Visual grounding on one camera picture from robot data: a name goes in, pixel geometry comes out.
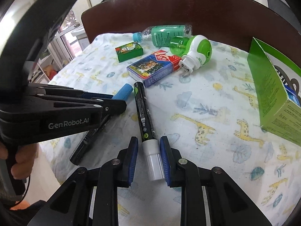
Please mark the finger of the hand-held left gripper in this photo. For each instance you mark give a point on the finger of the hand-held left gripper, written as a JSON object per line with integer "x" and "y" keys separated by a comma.
{"x": 112, "y": 107}
{"x": 98, "y": 96}

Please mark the person's left hand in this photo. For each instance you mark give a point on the person's left hand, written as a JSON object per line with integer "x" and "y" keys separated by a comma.
{"x": 25, "y": 157}

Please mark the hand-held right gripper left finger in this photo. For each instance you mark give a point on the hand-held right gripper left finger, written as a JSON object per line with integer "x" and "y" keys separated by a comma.
{"x": 132, "y": 162}

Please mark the dark brown hair claw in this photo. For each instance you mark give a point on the dark brown hair claw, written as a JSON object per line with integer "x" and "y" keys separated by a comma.
{"x": 292, "y": 82}

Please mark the dark brown headboard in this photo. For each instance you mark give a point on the dark brown headboard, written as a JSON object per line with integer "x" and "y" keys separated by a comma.
{"x": 211, "y": 11}

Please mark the black marker with blue cap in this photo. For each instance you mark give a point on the black marker with blue cap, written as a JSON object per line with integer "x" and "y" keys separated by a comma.
{"x": 123, "y": 91}

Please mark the green plug-in mosquito repeller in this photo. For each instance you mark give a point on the green plug-in mosquito repeller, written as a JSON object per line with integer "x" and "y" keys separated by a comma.
{"x": 197, "y": 49}

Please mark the tiger print card box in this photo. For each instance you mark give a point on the tiger print card box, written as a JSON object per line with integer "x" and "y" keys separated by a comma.
{"x": 150, "y": 68}

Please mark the blue cube-shaped carton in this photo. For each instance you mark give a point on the blue cube-shaped carton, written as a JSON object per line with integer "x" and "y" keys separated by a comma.
{"x": 294, "y": 97}

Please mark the green label water bottle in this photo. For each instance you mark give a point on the green label water bottle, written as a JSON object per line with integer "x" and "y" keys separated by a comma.
{"x": 164, "y": 34}

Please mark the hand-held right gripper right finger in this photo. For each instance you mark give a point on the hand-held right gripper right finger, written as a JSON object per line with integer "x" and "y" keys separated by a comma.
{"x": 165, "y": 162}

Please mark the small green printed box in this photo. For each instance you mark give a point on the small green printed box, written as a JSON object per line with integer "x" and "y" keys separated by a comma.
{"x": 129, "y": 51}

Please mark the black marker with white cap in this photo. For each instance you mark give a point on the black marker with white cap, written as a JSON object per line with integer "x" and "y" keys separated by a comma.
{"x": 143, "y": 113}

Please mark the white wash basin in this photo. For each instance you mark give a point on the white wash basin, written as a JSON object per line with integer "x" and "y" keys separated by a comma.
{"x": 78, "y": 34}

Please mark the green cardboard box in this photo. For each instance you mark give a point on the green cardboard box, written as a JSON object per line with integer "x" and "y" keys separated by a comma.
{"x": 265, "y": 87}

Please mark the giraffe print cloth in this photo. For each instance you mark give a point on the giraffe print cloth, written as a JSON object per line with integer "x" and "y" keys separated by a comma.
{"x": 211, "y": 98}

